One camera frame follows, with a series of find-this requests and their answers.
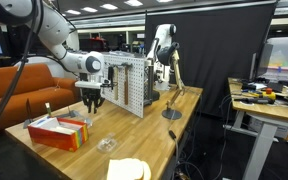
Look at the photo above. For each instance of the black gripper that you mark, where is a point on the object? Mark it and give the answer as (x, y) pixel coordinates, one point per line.
(91, 94)

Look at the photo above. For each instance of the red rainbow-striped cardboard box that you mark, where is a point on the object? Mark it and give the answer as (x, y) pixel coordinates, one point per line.
(55, 141)

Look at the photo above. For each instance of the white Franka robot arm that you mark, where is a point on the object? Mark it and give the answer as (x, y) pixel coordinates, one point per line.
(54, 30)

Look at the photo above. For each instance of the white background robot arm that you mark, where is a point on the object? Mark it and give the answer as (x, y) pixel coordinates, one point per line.
(162, 36)

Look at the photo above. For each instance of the yellow emergency stop button box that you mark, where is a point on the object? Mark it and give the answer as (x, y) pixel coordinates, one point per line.
(269, 94)

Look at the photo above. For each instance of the black metal bookend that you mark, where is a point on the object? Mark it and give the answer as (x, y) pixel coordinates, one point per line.
(67, 115)
(28, 113)

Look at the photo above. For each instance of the black pliers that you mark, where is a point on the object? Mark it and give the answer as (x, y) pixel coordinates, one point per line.
(111, 73)

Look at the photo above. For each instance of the white card with green mark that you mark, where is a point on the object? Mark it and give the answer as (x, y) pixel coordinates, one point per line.
(48, 109)

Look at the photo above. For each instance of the white pegboard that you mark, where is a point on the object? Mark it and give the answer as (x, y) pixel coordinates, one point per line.
(137, 90)

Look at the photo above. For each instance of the red machine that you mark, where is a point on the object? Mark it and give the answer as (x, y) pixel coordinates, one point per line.
(94, 45)

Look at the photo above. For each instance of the orange sofa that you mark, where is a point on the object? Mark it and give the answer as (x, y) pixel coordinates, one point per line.
(34, 96)

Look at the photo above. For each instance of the white pillar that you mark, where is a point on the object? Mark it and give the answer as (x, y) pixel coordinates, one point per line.
(74, 41)

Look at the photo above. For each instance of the white toy bread slice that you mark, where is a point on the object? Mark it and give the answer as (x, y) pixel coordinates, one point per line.
(147, 171)
(125, 170)

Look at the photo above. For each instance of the wooden jointed stand grey base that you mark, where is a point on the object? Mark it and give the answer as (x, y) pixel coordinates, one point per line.
(175, 73)

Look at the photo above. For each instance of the rectangular ceiling light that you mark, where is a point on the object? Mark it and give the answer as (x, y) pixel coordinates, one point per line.
(109, 6)
(133, 2)
(73, 12)
(89, 9)

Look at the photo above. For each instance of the black curtain panel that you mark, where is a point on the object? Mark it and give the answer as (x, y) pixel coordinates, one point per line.
(217, 56)

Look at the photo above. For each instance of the black hand tool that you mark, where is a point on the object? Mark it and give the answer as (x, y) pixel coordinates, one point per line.
(254, 100)

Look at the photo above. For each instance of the wooden desk with grey legs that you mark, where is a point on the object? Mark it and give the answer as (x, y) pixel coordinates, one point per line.
(267, 111)

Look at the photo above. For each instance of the dark computer monitor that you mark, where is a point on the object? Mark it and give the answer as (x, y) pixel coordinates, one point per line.
(262, 61)

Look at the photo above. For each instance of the translucent plastic storage bin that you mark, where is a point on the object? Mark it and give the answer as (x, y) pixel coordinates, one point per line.
(287, 56)

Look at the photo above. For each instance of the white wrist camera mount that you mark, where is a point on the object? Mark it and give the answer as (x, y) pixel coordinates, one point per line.
(87, 85)

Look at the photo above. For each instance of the grey pegboard support frame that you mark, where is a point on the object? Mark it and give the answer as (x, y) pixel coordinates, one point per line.
(149, 83)

